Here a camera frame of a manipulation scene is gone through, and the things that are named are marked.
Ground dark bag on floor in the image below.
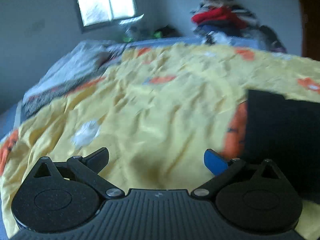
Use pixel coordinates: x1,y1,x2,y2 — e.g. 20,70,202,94
155,25,180,38

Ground black pants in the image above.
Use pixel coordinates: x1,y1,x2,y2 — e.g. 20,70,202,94
241,90,319,203

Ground pile of clothes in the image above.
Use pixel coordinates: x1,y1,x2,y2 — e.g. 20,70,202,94
191,0,287,53

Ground brown wooden door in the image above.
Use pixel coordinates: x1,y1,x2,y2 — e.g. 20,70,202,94
299,0,320,61

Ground yellow carrot-print bedsheet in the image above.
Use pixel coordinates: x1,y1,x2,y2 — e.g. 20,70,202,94
1,44,319,237

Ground green plastic stool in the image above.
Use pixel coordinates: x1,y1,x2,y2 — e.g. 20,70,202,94
122,29,162,43

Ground window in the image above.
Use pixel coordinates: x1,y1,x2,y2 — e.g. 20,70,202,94
75,0,144,32

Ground grey patterned blanket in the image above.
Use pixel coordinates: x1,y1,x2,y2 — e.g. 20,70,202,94
22,40,126,118

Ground blue striped mattress edge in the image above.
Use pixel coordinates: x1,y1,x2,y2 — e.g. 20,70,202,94
125,36,263,51

